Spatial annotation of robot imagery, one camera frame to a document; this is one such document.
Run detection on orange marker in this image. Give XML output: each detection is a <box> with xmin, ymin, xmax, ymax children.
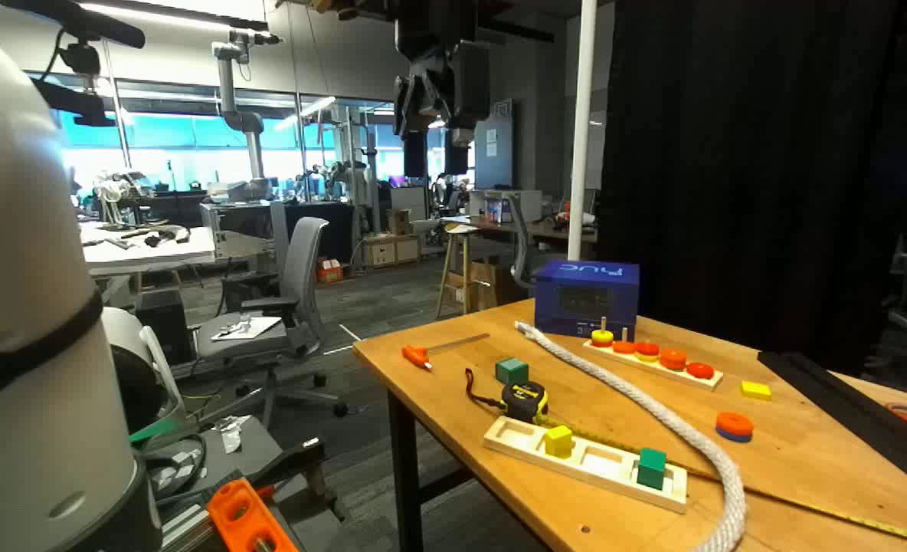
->
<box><xmin>401</xmin><ymin>343</ymin><xmax>434</xmax><ymax>375</ymax></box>

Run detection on black table leg frame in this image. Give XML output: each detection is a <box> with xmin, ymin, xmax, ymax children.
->
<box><xmin>387</xmin><ymin>393</ymin><xmax>477</xmax><ymax>552</ymax></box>

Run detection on long black bar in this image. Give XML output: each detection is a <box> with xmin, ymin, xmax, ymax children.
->
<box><xmin>756</xmin><ymin>348</ymin><xmax>907</xmax><ymax>504</ymax></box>

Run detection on black camera boom mount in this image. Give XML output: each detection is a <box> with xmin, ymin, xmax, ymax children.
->
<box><xmin>0</xmin><ymin>0</ymin><xmax>151</xmax><ymax>133</ymax></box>

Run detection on teal cube block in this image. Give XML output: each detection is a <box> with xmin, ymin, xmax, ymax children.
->
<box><xmin>493</xmin><ymin>355</ymin><xmax>529</xmax><ymax>391</ymax></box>

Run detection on green cable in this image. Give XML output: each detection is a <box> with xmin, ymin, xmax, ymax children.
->
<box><xmin>128</xmin><ymin>415</ymin><xmax>187</xmax><ymax>452</ymax></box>

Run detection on white vertical pole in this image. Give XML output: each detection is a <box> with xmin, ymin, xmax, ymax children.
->
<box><xmin>563</xmin><ymin>0</ymin><xmax>601</xmax><ymax>265</ymax></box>

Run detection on grey chair back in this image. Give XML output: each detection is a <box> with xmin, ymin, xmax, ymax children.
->
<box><xmin>498</xmin><ymin>191</ymin><xmax>539</xmax><ymax>291</ymax></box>

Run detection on orange plastic clamp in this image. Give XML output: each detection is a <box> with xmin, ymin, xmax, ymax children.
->
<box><xmin>205</xmin><ymin>477</ymin><xmax>301</xmax><ymax>552</ymax></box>

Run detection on wooden ring peg board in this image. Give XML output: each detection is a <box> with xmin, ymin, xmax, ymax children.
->
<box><xmin>582</xmin><ymin>322</ymin><xmax>726</xmax><ymax>393</ymax></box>

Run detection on grey office chair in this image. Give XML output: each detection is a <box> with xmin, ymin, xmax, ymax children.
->
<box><xmin>189</xmin><ymin>215</ymin><xmax>353</xmax><ymax>424</ymax></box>

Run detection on small white bottle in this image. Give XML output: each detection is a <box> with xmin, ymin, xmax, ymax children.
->
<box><xmin>221</xmin><ymin>416</ymin><xmax>247</xmax><ymax>456</ymax></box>

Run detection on yellow measuring tape blade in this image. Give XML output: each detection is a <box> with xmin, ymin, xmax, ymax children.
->
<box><xmin>676</xmin><ymin>465</ymin><xmax>907</xmax><ymax>552</ymax></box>

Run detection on blue cardboard box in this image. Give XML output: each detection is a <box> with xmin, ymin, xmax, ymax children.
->
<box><xmin>529</xmin><ymin>258</ymin><xmax>643</xmax><ymax>343</ymax></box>

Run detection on green cube block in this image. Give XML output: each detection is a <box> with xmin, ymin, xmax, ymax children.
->
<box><xmin>634</xmin><ymin>445</ymin><xmax>672</xmax><ymax>492</ymax></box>

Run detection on yellow cube block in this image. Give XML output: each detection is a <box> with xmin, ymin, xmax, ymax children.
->
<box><xmin>543</xmin><ymin>424</ymin><xmax>575</xmax><ymax>460</ymax></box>

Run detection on orange floor item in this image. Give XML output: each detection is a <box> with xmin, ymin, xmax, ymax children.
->
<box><xmin>315</xmin><ymin>254</ymin><xmax>345</xmax><ymax>289</ymax></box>

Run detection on black curtain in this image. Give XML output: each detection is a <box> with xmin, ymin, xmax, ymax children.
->
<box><xmin>595</xmin><ymin>0</ymin><xmax>907</xmax><ymax>378</ymax></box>

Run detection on papers on chair seat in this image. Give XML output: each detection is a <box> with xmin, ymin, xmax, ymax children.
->
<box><xmin>209</xmin><ymin>312</ymin><xmax>286</xmax><ymax>348</ymax></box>

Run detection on white braided rope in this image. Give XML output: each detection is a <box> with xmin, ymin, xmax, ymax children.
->
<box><xmin>512</xmin><ymin>318</ymin><xmax>752</xmax><ymax>552</ymax></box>

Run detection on white background table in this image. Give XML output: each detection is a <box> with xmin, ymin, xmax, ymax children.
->
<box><xmin>78</xmin><ymin>221</ymin><xmax>221</xmax><ymax>284</ymax></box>

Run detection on black cart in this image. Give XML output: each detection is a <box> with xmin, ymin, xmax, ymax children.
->
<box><xmin>128</xmin><ymin>410</ymin><xmax>334</xmax><ymax>552</ymax></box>

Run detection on wooden stool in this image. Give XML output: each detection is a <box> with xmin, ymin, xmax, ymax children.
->
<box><xmin>434</xmin><ymin>221</ymin><xmax>507</xmax><ymax>318</ymax></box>

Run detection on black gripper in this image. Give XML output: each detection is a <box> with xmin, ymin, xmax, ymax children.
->
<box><xmin>388</xmin><ymin>36</ymin><xmax>495</xmax><ymax>181</ymax></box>

